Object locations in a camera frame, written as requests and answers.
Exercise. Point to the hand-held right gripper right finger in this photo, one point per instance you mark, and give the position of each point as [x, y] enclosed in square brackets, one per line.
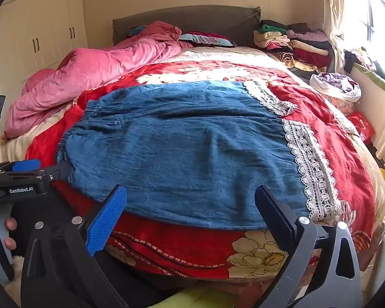
[276, 211]

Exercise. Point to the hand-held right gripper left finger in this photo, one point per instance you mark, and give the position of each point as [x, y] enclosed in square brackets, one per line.
[107, 218]

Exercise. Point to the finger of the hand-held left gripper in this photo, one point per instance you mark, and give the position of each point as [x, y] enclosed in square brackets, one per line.
[25, 165]
[29, 175]

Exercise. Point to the blue denim pants lace trim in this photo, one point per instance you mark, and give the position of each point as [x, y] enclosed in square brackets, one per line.
[186, 147]

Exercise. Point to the person's left hand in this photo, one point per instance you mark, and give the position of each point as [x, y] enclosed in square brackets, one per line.
[10, 224]

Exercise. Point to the cream bed sheet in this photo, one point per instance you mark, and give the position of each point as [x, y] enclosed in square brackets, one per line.
[12, 147]

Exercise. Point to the red floral blanket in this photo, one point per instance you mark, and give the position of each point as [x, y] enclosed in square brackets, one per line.
[320, 118]

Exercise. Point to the pink duvet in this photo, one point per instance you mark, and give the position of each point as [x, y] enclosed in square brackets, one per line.
[83, 70]

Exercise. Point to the yellow-green cloth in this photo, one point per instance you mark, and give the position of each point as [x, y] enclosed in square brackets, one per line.
[195, 300]

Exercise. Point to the red packet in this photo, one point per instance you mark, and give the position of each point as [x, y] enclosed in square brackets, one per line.
[362, 125]

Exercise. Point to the white bag of clothes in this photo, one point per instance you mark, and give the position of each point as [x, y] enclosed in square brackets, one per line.
[320, 86]

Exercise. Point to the cream wardrobe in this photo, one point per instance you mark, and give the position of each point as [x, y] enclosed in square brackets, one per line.
[35, 16]

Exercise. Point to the pile of folded clothes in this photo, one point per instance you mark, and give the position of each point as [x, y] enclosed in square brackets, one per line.
[295, 45]

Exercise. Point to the heap of small clothes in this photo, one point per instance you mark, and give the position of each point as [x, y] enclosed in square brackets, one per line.
[369, 67]

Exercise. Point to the teal cloth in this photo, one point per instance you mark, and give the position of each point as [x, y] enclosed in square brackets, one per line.
[136, 31]

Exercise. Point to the colourful patterned pillow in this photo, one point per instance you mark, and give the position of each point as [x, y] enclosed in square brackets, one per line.
[208, 38]

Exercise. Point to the grey bed headboard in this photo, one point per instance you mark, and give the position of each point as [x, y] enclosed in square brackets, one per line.
[211, 19]

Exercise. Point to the cream curtain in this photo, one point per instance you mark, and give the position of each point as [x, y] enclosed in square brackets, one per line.
[337, 12]

